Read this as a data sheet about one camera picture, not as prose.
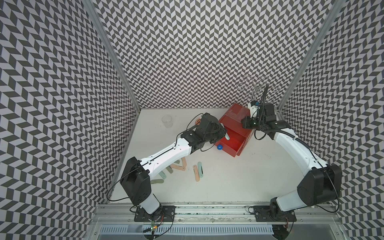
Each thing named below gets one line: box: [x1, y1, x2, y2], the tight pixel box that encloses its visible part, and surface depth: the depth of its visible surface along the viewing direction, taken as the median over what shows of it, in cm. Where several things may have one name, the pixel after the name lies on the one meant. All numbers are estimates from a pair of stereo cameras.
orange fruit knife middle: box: [170, 161, 187, 171], surface depth 91 cm
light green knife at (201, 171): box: [197, 161, 204, 179], surface depth 88 cm
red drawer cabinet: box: [215, 103, 254, 158], surface depth 84 cm
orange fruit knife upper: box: [181, 157, 187, 168], surface depth 93 cm
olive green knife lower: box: [150, 179, 164, 184], surface depth 83 cm
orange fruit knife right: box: [193, 164, 200, 182], surface depth 88 cm
